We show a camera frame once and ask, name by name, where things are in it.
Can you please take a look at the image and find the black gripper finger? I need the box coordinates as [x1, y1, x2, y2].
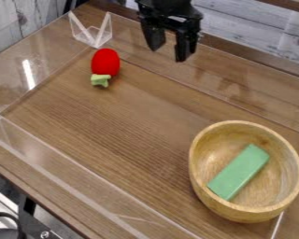
[174, 31, 199, 62]
[140, 19, 165, 51]

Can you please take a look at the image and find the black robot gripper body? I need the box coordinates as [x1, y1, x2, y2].
[136, 0, 203, 35]

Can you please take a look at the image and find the red plush strawberry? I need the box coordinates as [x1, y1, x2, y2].
[90, 49, 121, 88]

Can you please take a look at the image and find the clear acrylic table fence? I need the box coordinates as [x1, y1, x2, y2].
[0, 15, 299, 239]

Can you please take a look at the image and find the wooden bowl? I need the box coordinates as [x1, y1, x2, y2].
[188, 120, 299, 223]

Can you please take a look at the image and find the green rectangular block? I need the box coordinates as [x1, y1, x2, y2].
[207, 144, 269, 201]

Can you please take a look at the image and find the clear acrylic corner bracket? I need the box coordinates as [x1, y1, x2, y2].
[67, 11, 112, 49]

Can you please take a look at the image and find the black table leg bracket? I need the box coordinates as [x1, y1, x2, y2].
[18, 194, 63, 239]

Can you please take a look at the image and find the black cable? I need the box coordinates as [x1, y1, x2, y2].
[0, 210, 27, 239]

